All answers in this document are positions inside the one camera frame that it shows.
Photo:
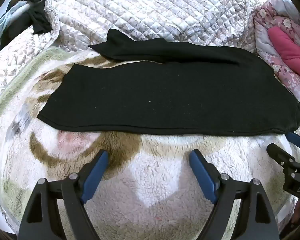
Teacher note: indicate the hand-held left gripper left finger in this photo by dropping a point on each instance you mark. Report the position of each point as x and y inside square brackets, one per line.
[98, 170]

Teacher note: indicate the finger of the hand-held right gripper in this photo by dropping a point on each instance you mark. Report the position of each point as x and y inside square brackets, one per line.
[280, 152]
[298, 140]

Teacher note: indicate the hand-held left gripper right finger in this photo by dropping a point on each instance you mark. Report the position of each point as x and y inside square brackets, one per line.
[202, 170]

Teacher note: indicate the black pants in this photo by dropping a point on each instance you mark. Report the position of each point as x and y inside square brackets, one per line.
[170, 97]

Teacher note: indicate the person's right hand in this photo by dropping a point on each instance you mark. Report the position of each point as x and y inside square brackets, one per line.
[298, 213]

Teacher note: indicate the floral fleece blanket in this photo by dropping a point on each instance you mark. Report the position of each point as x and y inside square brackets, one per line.
[145, 180]

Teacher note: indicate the pink floral rolled quilt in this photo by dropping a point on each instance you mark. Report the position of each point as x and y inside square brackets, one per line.
[270, 55]

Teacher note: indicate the pink cloth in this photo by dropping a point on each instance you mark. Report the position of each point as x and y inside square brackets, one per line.
[290, 47]

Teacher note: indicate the dark clothes pile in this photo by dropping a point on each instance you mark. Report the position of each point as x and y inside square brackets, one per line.
[38, 20]

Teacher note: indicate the quilted beige bedspread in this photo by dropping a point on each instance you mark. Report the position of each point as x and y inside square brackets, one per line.
[152, 10]

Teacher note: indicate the light blue cloth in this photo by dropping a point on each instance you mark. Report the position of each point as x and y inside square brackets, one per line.
[7, 21]

